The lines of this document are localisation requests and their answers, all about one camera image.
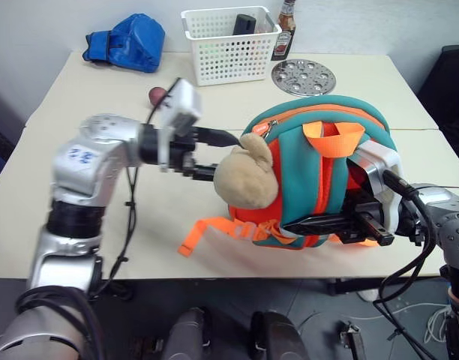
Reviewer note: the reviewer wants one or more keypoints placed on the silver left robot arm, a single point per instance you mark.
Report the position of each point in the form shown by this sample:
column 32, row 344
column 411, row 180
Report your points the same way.
column 87, row 161

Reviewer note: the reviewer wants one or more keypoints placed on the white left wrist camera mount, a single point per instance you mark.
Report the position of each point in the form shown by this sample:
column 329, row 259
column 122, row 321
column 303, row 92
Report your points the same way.
column 182, row 101

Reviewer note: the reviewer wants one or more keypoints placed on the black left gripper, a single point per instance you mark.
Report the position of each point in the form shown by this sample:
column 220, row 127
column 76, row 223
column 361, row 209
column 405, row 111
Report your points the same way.
column 182, row 155

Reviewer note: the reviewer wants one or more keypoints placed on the white perforated plastic basket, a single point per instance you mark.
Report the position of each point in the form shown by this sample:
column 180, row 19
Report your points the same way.
column 229, row 63

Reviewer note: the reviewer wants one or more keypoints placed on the beige plush toy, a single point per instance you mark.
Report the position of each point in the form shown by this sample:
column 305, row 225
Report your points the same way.
column 244, row 180

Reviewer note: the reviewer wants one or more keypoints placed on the round perforated metal plate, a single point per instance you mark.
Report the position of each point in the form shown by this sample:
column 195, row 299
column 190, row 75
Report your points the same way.
column 304, row 77

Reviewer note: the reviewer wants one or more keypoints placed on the small reddish brown object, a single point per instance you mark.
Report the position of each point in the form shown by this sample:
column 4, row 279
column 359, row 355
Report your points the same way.
column 156, row 95

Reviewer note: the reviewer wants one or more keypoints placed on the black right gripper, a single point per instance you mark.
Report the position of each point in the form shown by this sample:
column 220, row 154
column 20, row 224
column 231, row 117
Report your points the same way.
column 366, row 223

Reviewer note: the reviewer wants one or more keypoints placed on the black rectangular device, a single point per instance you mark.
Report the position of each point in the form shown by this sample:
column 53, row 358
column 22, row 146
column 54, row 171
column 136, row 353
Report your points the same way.
column 244, row 24

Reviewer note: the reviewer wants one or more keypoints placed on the black chair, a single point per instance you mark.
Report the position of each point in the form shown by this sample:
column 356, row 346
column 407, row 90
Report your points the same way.
column 450, row 93

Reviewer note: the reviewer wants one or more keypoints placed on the brown sauce bottle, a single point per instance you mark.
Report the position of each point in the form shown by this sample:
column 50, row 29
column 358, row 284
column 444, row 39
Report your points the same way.
column 284, row 41

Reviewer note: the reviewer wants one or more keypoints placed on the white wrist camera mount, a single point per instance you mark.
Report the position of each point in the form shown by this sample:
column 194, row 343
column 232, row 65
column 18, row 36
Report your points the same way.
column 387, row 157
column 182, row 101

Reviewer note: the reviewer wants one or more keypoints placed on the orange and teal backpack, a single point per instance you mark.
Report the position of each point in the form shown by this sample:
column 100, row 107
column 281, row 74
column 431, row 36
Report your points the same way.
column 304, row 176

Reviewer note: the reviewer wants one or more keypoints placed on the black table base bar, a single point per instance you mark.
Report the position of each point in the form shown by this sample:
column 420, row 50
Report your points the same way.
column 349, row 287

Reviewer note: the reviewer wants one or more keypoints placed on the blue bag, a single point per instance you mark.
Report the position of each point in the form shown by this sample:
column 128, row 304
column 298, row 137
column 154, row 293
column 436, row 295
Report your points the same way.
column 135, row 41

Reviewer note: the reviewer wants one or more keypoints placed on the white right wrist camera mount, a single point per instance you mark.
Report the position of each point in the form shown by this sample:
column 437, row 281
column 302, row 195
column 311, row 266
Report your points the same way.
column 387, row 157

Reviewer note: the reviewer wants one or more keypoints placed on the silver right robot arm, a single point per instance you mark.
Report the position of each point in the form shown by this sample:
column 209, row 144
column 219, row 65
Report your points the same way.
column 454, row 228

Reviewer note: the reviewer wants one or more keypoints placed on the metal floor bracket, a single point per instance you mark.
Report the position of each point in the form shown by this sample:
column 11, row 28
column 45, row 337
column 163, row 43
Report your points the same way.
column 352, row 339

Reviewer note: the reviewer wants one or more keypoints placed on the dark rounded shape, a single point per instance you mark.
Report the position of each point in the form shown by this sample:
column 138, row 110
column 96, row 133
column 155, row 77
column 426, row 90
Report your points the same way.
column 188, row 333
column 278, row 337

